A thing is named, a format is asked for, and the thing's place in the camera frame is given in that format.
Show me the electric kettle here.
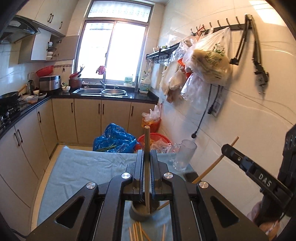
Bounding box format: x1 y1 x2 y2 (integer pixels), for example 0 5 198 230
27 79 35 95

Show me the red bin with bags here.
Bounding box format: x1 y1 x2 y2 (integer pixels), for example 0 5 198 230
141 105 161 133

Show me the grey-blue table cloth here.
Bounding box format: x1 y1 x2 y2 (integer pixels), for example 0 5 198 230
37 147 184 240

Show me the silver rice cooker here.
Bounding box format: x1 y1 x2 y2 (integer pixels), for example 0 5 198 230
39 75 62 91

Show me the wooden chopstick six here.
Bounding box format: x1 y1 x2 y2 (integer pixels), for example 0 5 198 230
161 224 166 241

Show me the red plastic basin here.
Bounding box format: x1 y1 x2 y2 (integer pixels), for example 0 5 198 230
134 133 172 153

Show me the clear glass beer mug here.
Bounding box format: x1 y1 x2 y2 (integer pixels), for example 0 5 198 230
173 140 197 171

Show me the steel kitchen sink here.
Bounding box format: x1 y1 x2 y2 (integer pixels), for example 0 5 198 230
73 88 127 96

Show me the black frying pan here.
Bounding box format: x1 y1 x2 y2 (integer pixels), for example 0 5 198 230
0 84 27 105

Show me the wooden chopstick four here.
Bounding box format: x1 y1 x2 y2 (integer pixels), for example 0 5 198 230
136 222 151 241

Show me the range hood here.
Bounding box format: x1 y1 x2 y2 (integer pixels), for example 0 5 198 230
1 16 40 44

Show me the hanging black power cable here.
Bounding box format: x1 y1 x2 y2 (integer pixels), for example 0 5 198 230
191 83 220 139

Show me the blue plastic bag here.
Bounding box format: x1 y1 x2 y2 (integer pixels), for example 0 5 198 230
92 123 137 153

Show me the red colander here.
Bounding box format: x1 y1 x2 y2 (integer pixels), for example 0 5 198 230
36 65 54 77

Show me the brown utensil pot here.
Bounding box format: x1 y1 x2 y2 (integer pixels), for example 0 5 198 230
68 79 82 89

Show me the dark grey utensil holder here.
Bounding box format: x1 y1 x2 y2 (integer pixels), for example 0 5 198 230
129 200 160 222

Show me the large hanging plastic bag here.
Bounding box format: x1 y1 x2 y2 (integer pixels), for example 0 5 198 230
183 27 232 86

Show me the person right hand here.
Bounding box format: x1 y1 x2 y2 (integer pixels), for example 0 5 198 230
247 201 280 240

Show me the wooden chopstick two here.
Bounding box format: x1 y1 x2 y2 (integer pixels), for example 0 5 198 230
157 136 239 211

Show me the wooden chopstick three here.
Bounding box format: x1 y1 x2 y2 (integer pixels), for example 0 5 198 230
128 227 133 241

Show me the wooden chopstick one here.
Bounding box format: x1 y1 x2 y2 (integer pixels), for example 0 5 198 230
144 126 150 214

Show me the kitchen faucet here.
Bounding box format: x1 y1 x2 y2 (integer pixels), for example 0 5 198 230
100 72 107 89

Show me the wooden chopstick five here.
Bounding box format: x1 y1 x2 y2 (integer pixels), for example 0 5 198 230
133 223 139 241

